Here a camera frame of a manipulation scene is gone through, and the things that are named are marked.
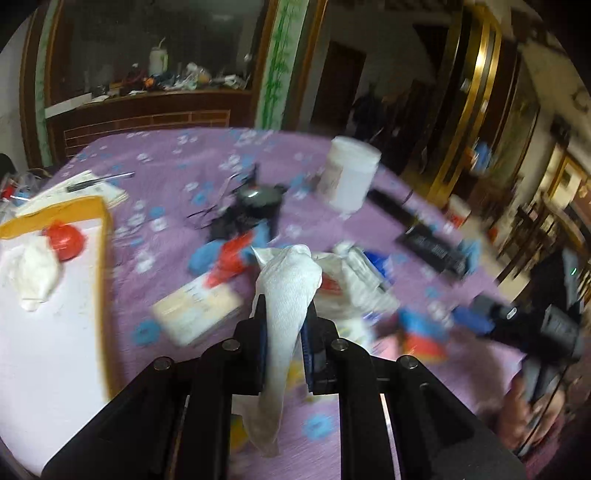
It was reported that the colourful foam strips pack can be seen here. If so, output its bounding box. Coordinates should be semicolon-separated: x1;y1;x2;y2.
398;308;449;363

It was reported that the wooden cabinet with clutter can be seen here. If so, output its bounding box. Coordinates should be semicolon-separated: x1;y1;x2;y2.
20;1;325;166

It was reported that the black cylindrical motor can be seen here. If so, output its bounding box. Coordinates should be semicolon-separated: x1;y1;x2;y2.
186;163;287;242

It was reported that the white cloth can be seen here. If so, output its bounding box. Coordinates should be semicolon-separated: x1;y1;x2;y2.
232;244;322;457

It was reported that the red plastic bag ball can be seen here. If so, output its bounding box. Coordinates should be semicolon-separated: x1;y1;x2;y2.
43;222;85;262

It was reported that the black screwdriver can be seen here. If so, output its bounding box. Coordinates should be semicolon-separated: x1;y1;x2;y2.
66;172;135;193

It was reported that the white tissue pack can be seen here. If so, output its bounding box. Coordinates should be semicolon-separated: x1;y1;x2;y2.
151;274;242;347

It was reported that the white kettle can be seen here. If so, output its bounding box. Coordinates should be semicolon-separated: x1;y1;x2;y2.
148;38;168;76

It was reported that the purple floral tablecloth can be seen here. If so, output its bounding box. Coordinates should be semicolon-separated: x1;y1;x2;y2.
42;128;526;479

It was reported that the black wallet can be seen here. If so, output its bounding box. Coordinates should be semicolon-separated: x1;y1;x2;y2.
396;224;468;280

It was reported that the yellow-rimmed white tray box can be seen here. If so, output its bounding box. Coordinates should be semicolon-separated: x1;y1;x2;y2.
1;197;122;475

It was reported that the person's right hand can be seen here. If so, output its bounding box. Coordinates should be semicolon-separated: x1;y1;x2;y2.
496;372;565;452

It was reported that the red white plastic bag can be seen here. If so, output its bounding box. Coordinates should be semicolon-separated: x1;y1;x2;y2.
312;241;400;320

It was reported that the white plastic jar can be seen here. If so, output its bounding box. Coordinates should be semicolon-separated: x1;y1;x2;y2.
317;136;382;213

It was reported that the blue red plush toy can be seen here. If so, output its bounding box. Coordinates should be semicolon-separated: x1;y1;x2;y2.
188;221;270;288

